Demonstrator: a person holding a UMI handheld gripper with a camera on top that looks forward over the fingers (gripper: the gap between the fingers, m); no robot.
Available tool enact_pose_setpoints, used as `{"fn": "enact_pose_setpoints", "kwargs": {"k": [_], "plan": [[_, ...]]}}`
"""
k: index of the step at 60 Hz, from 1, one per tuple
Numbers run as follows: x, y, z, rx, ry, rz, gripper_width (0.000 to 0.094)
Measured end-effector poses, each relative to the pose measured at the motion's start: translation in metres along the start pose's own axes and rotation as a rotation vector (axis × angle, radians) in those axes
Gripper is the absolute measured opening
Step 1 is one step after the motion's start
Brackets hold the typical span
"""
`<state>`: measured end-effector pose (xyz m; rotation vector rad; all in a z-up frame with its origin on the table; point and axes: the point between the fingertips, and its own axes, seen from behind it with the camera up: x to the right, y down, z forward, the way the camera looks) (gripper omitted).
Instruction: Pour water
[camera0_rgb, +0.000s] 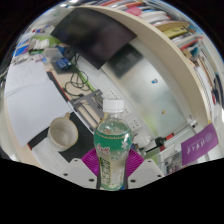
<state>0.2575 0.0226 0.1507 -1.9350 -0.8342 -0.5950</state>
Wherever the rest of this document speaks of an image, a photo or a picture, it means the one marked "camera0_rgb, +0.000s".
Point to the handwritten white paper sheet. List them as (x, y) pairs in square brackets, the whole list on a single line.
[(25, 78)]

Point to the grey metal laptop stand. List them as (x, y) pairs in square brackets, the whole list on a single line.
[(85, 100)]

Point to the cream shelf full of books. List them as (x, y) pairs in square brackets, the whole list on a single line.
[(173, 56)]

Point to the white ceramic jar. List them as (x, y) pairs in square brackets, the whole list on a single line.
[(142, 139)]

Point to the white ceramic mug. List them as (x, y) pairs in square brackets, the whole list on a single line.
[(63, 133)]

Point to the dark wine bottle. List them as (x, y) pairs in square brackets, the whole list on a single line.
[(160, 140)]

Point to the black computer monitor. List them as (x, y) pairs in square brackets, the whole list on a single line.
[(93, 33)]

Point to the green-labelled clear drink bottle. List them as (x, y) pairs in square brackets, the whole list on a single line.
[(113, 143)]

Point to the small blue electronics box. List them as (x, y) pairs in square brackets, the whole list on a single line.
[(62, 64)]

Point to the purple hanging pennant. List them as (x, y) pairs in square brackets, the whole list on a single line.
[(200, 145)]

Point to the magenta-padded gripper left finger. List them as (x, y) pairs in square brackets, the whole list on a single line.
[(77, 173)]

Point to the group photo poster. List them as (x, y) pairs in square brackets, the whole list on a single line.
[(173, 163)]

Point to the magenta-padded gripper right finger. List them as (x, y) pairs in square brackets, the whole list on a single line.
[(146, 171)]

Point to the white wall socket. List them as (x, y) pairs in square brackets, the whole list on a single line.
[(135, 122), (110, 94)]

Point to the blank white paper sheet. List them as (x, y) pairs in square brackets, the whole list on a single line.
[(36, 113)]

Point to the clear plastic box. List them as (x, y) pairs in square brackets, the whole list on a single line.
[(53, 53)]

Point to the black red-edged desk mat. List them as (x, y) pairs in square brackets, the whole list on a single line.
[(83, 140)]

